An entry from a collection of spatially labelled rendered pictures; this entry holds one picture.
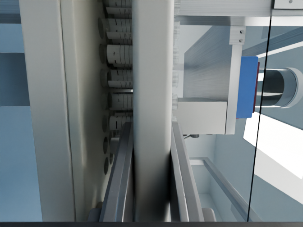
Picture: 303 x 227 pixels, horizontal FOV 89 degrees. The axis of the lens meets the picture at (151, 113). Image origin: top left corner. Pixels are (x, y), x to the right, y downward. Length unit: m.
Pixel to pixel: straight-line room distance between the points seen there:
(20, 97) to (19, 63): 0.12
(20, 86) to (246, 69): 0.81
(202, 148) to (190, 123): 4.12
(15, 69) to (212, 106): 0.72
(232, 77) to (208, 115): 0.13
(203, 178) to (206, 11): 4.90
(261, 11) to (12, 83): 0.83
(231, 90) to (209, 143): 4.10
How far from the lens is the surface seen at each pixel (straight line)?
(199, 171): 4.99
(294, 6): 0.57
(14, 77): 0.79
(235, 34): 0.55
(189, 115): 0.49
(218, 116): 0.52
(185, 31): 4.00
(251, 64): 0.60
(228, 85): 0.53
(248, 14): 0.51
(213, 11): 0.47
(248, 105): 0.60
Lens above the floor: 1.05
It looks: 1 degrees up
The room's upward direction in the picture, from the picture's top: 90 degrees clockwise
